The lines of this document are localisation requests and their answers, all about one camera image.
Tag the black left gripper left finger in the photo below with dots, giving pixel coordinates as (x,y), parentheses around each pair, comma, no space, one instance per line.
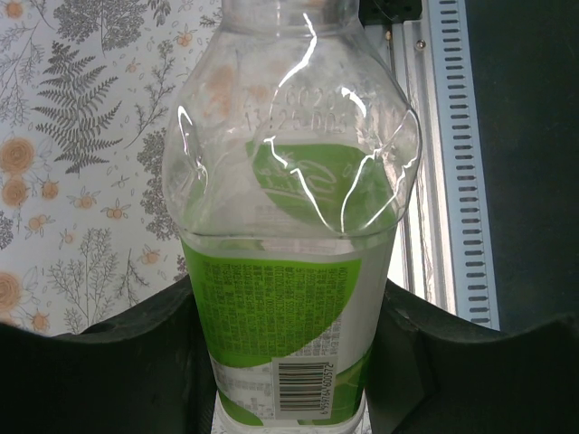
(99,384)

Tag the clear bottle with green label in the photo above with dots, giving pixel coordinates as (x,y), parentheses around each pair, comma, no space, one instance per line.
(289,181)

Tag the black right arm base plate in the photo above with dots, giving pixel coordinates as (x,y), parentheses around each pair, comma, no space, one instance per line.
(393,11)

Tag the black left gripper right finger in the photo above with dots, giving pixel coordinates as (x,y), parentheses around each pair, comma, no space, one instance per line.
(475,384)

